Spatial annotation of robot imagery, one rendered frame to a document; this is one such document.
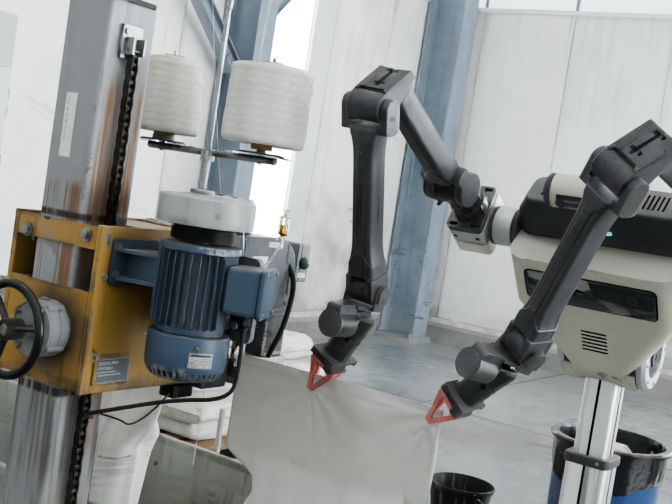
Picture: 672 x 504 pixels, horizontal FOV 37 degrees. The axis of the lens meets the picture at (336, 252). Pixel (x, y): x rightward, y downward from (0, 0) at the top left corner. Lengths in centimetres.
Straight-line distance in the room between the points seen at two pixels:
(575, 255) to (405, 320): 913
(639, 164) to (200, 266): 76
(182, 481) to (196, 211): 116
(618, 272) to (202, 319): 88
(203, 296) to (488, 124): 913
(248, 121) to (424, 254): 872
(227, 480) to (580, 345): 97
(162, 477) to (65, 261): 105
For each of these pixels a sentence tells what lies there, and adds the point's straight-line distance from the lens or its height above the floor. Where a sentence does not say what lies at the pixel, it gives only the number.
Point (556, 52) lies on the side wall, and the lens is 1068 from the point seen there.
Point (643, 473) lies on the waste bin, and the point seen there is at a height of 58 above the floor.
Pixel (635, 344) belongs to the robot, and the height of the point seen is 123.
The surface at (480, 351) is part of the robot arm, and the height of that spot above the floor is 122.
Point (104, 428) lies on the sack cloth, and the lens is 242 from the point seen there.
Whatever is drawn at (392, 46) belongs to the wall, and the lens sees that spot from 1042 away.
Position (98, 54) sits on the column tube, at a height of 164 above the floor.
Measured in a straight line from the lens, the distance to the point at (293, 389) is 216.
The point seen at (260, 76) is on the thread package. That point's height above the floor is 165.
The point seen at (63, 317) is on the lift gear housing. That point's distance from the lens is 191.
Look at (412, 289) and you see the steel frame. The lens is 1081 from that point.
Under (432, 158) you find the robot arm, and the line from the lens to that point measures 211.
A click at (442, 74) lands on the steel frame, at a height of 283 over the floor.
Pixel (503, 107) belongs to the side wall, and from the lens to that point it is 1079.
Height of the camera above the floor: 147
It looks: 4 degrees down
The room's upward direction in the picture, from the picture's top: 9 degrees clockwise
